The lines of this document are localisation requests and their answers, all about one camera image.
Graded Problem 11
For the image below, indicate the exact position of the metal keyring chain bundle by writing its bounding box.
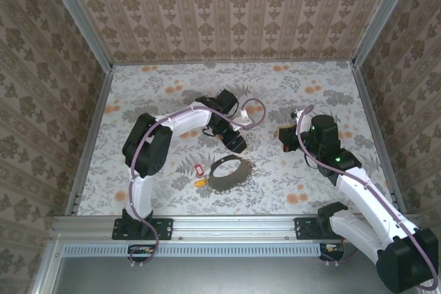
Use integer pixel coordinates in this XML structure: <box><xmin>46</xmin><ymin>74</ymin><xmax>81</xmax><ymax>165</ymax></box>
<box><xmin>209</xmin><ymin>156</ymin><xmax>255</xmax><ymax>194</ymax></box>

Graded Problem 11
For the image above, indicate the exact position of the floral patterned table cover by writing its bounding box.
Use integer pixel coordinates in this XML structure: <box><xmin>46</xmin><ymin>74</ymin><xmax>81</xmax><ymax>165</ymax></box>
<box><xmin>74</xmin><ymin>61</ymin><xmax>397</xmax><ymax>218</ymax></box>

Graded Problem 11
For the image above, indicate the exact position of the black power connector socket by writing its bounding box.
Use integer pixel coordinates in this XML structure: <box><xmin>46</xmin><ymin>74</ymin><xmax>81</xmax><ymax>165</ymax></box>
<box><xmin>127</xmin><ymin>244</ymin><xmax>160</xmax><ymax>262</ymax></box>
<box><xmin>319</xmin><ymin>242</ymin><xmax>346</xmax><ymax>261</ymax></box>

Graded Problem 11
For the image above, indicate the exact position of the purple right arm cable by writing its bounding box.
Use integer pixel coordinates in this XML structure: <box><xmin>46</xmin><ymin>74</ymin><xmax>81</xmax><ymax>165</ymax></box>
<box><xmin>296</xmin><ymin>104</ymin><xmax>439</xmax><ymax>291</ymax></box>

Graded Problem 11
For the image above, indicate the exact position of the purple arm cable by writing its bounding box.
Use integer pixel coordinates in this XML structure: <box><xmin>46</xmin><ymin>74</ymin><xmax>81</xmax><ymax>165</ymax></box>
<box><xmin>125</xmin><ymin>98</ymin><xmax>268</xmax><ymax>269</ymax></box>
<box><xmin>296</xmin><ymin>104</ymin><xmax>439</xmax><ymax>291</ymax></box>

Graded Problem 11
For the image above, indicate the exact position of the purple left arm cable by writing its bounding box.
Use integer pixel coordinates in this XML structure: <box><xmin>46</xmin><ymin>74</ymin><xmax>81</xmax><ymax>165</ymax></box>
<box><xmin>125</xmin><ymin>98</ymin><xmax>268</xmax><ymax>269</ymax></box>

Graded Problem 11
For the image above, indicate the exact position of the aluminium frame side rail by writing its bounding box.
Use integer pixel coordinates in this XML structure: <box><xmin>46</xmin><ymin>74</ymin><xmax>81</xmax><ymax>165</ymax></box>
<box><xmin>350</xmin><ymin>61</ymin><xmax>406</xmax><ymax>214</ymax></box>
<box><xmin>64</xmin><ymin>66</ymin><xmax>114</xmax><ymax>218</ymax></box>

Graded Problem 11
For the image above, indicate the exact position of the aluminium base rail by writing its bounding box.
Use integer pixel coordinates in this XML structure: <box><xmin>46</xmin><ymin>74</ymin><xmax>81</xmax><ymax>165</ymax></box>
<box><xmin>51</xmin><ymin>216</ymin><xmax>420</xmax><ymax>240</ymax></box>

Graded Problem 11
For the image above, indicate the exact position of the aluminium frame post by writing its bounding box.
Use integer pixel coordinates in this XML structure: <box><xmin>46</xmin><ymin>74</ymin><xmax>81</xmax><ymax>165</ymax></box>
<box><xmin>351</xmin><ymin>0</ymin><xmax>420</xmax><ymax>67</ymax></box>
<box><xmin>40</xmin><ymin>0</ymin><xmax>114</xmax><ymax>73</ymax></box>

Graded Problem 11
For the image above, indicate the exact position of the white slotted cable duct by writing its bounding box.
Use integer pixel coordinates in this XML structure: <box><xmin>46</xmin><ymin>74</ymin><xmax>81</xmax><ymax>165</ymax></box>
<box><xmin>63</xmin><ymin>244</ymin><xmax>325</xmax><ymax>259</ymax></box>

